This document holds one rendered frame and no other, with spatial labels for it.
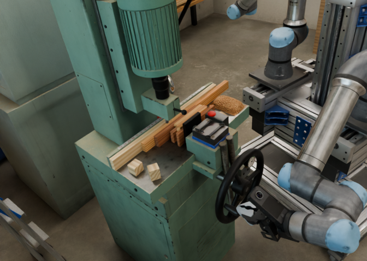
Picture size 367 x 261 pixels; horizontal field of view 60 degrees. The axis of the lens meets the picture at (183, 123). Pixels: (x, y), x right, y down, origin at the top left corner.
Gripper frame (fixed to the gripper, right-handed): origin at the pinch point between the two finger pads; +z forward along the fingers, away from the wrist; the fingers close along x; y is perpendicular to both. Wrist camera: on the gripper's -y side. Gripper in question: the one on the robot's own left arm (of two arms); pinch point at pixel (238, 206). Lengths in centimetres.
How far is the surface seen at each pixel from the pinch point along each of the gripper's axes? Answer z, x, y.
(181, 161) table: 19.8, 1.1, -16.1
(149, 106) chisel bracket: 30.7, 8.0, -36.5
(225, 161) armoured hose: 9.6, 11.0, -9.0
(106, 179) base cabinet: 62, -14, -15
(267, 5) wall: 204, 334, -10
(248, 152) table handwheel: 1.1, 14.9, -10.1
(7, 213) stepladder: 90, -50, -24
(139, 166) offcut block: 24.9, -10.8, -23.3
